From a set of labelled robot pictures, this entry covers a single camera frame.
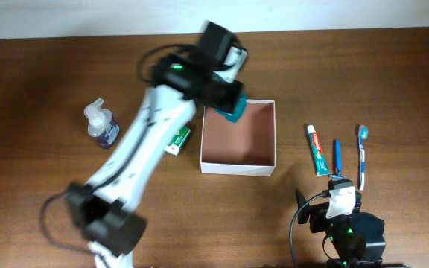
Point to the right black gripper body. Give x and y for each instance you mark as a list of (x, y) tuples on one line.
[(318, 214)]

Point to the teal mouthwash bottle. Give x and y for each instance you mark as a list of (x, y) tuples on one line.
[(238, 111)]

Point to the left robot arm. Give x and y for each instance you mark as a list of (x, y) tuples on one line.
[(193, 75)]

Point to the white open cardboard box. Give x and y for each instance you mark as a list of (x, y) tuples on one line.
[(246, 147)]

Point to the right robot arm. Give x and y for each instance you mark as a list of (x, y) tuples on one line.
[(357, 237)]

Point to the blue disposable razor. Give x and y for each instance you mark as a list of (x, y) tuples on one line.
[(337, 161)]

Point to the green white soap box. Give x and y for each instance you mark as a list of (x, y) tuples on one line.
[(177, 142)]

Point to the blue white toothbrush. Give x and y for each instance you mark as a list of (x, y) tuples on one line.
[(361, 136)]

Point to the clear foaming soap pump bottle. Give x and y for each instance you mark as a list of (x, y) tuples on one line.
[(102, 126)]

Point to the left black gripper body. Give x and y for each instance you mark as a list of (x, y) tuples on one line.
[(227, 97)]

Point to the green red toothpaste tube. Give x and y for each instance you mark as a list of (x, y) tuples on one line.
[(320, 163)]

